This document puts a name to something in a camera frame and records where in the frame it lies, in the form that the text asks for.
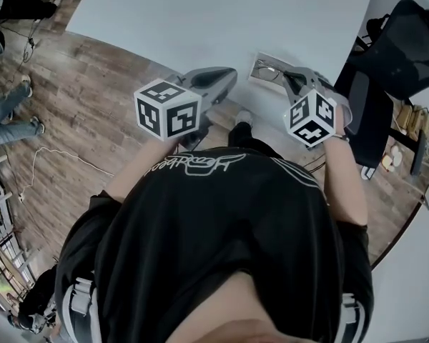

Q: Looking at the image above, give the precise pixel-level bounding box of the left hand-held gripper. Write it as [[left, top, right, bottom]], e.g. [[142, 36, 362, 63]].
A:
[[134, 66, 238, 146]]

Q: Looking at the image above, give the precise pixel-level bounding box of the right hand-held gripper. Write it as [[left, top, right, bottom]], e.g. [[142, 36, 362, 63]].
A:
[[282, 67, 345, 147]]

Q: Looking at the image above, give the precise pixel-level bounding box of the person's left forearm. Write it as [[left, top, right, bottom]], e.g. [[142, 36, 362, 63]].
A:
[[109, 139, 180, 204]]

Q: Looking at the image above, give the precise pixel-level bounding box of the person's right forearm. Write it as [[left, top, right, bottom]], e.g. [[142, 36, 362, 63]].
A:
[[321, 134, 369, 227]]

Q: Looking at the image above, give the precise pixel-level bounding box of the person's right hand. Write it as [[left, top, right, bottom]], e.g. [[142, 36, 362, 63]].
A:
[[333, 101, 353, 137]]

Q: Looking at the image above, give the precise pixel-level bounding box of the person's white shoe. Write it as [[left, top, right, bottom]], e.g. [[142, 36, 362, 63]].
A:
[[234, 109, 255, 129]]

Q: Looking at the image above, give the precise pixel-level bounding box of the person's leg in black trousers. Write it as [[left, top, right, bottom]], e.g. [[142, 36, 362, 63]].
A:
[[226, 121, 284, 157]]

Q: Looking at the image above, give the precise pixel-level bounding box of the black mesh office chair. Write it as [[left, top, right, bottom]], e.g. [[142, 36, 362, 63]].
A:
[[333, 0, 429, 177]]

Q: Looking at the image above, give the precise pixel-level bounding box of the wooden box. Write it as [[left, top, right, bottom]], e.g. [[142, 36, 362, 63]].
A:
[[393, 101, 429, 139]]

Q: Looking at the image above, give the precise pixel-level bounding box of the black printed t-shirt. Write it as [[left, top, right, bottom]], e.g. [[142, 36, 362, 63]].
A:
[[54, 146, 375, 343]]

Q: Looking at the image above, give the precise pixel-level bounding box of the person's head and neck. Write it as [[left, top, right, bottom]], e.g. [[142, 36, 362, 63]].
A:
[[180, 272, 344, 343]]

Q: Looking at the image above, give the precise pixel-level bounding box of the metal rack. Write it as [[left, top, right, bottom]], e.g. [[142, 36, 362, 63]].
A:
[[0, 154, 37, 302]]

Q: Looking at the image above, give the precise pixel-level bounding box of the white floor cable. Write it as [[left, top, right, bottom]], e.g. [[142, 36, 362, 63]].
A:
[[18, 146, 115, 204]]

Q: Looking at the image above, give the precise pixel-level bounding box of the black floor cable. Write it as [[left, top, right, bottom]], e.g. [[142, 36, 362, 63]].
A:
[[5, 11, 46, 85]]

